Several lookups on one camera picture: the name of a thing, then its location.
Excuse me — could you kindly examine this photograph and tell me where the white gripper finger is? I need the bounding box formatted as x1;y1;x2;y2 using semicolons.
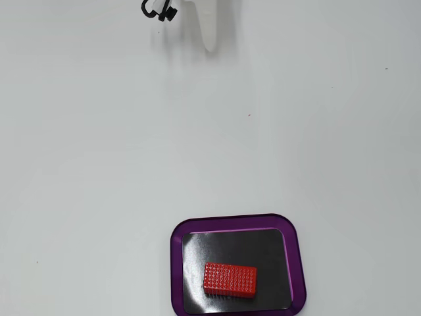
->
183;0;220;54

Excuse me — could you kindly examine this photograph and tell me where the red textured cube block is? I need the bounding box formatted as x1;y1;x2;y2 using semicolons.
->
203;261;258;299

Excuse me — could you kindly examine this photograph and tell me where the small black knob fitting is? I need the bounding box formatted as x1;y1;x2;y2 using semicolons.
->
141;0;179;23

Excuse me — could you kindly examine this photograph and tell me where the purple tray with black pad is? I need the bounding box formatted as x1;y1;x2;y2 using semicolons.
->
170;213;307;316

